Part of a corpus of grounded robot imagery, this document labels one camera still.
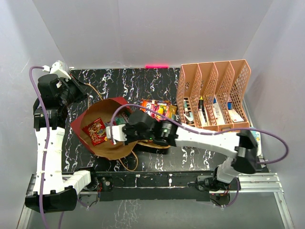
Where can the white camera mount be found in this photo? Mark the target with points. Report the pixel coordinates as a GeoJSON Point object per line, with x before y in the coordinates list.
{"type": "Point", "coordinates": [116, 134]}
{"type": "Point", "coordinates": [57, 68]}

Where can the pink tape strip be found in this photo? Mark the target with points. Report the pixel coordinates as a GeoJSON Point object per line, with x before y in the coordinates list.
{"type": "Point", "coordinates": [157, 66]}

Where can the aluminium front rail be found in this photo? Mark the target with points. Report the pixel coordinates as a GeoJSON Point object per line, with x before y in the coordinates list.
{"type": "Point", "coordinates": [172, 200]}

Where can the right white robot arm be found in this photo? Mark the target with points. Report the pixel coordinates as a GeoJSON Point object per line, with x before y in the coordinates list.
{"type": "Point", "coordinates": [239, 148]}

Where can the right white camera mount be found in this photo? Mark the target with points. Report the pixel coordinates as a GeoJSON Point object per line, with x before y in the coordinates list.
{"type": "Point", "coordinates": [116, 134]}

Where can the red paper bag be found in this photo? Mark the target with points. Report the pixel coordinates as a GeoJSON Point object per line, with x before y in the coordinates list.
{"type": "Point", "coordinates": [103, 109]}

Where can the red peanut snack bag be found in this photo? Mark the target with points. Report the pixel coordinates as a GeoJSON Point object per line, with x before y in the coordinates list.
{"type": "Point", "coordinates": [96, 130]}

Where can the gold snack bag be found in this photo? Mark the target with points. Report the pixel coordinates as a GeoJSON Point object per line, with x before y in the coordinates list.
{"type": "Point", "coordinates": [151, 144]}

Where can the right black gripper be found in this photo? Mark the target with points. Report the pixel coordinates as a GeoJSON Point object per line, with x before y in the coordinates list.
{"type": "Point", "coordinates": [129, 139]}

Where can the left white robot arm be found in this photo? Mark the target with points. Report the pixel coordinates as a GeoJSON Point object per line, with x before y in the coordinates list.
{"type": "Point", "coordinates": [51, 193]}

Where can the white glue stick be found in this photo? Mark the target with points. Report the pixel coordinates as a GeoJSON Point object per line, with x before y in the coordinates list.
{"type": "Point", "coordinates": [186, 111]}

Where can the blue small box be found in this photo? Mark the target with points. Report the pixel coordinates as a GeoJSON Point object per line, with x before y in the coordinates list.
{"type": "Point", "coordinates": [230, 105]}

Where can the colourful fruit candy bag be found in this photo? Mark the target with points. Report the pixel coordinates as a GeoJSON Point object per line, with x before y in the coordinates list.
{"type": "Point", "coordinates": [165, 108]}

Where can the white red paper box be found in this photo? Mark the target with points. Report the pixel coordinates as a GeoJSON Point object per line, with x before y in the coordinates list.
{"type": "Point", "coordinates": [235, 117]}

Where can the white label packets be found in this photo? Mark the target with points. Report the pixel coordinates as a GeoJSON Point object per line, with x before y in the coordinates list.
{"type": "Point", "coordinates": [218, 114]}

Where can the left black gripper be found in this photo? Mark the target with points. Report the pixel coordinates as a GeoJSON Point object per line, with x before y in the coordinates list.
{"type": "Point", "coordinates": [84, 91]}

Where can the blister pack with blue card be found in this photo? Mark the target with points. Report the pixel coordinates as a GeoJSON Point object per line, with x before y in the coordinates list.
{"type": "Point", "coordinates": [257, 136]}

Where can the pink plastic desk organizer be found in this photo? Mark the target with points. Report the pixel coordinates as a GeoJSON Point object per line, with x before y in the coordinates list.
{"type": "Point", "coordinates": [219, 82]}

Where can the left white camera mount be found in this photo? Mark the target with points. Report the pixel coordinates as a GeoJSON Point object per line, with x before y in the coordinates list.
{"type": "Point", "coordinates": [57, 68]}

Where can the black yellow marker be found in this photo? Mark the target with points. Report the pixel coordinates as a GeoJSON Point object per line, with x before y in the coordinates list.
{"type": "Point", "coordinates": [201, 103]}

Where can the teal fox's candy bag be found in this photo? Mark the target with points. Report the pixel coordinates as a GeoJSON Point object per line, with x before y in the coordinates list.
{"type": "Point", "coordinates": [121, 118]}

